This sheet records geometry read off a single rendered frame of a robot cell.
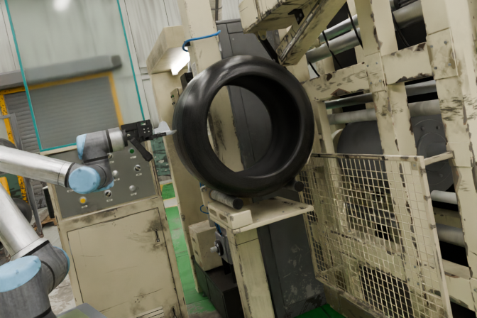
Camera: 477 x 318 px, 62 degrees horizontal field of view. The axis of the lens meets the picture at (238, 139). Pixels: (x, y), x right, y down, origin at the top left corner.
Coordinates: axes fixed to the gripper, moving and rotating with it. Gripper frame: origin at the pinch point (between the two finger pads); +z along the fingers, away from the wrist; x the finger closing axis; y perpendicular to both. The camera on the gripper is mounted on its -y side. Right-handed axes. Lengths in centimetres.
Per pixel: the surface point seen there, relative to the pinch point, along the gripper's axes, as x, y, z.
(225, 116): 25.3, 2.6, 31.3
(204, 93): -12.3, 12.5, 12.6
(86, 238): 61, -44, -46
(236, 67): -12.4, 20.1, 27.7
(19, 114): 965, 123, -199
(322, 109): 20, -5, 83
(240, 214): -11.7, -37.5, 17.0
